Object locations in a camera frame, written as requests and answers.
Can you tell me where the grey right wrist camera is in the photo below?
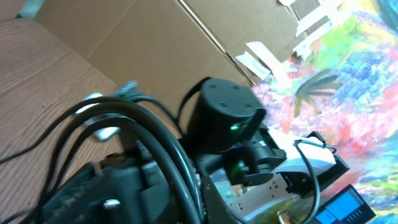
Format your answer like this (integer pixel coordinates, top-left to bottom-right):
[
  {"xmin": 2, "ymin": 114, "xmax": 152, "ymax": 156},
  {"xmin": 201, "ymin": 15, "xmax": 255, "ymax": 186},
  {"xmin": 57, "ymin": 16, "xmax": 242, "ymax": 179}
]
[{"xmin": 83, "ymin": 80, "xmax": 141, "ymax": 142}]

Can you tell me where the colourful painted cloth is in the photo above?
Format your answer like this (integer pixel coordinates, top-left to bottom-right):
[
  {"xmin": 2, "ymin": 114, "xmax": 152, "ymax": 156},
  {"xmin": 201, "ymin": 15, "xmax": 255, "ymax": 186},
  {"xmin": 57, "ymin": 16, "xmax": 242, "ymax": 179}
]
[{"xmin": 237, "ymin": 1, "xmax": 397, "ymax": 223}]

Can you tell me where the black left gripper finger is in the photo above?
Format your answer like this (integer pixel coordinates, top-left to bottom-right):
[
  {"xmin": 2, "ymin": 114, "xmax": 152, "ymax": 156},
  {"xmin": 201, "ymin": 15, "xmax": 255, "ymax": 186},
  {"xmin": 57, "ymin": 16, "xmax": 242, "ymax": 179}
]
[{"xmin": 198, "ymin": 162, "xmax": 245, "ymax": 224}]

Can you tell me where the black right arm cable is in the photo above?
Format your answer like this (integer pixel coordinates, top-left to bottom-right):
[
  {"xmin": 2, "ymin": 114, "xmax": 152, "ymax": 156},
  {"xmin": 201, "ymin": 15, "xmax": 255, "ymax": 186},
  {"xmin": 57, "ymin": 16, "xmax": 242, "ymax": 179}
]
[{"xmin": 278, "ymin": 132, "xmax": 338, "ymax": 224}]

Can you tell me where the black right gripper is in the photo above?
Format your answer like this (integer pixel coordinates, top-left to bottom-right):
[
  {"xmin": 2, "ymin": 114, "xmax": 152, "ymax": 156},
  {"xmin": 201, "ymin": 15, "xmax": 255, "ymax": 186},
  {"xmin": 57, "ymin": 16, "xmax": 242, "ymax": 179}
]
[{"xmin": 27, "ymin": 149, "xmax": 193, "ymax": 223}]

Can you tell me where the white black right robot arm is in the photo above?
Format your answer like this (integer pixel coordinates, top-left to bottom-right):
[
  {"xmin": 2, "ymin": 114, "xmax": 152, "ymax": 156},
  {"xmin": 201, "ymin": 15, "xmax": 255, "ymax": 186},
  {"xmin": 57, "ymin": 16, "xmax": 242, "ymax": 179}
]
[{"xmin": 24, "ymin": 78, "xmax": 349, "ymax": 223}]

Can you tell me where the brown cardboard panel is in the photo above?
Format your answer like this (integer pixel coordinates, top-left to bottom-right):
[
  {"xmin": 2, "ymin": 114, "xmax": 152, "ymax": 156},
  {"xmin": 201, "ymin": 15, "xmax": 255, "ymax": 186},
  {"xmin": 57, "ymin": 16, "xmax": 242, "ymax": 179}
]
[{"xmin": 1, "ymin": 0, "xmax": 318, "ymax": 138}]

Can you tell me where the small display screen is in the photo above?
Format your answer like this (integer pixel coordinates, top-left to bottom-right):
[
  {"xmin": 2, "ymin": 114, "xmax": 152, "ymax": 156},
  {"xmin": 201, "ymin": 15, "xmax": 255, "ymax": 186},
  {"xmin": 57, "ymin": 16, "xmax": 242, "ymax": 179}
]
[{"xmin": 312, "ymin": 184, "xmax": 376, "ymax": 224}]

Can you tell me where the thin black USB cable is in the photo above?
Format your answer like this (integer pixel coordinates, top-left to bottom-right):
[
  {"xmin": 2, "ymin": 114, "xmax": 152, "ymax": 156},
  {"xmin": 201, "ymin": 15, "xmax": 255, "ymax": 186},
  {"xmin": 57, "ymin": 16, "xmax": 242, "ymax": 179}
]
[{"xmin": 0, "ymin": 105, "xmax": 103, "ymax": 224}]

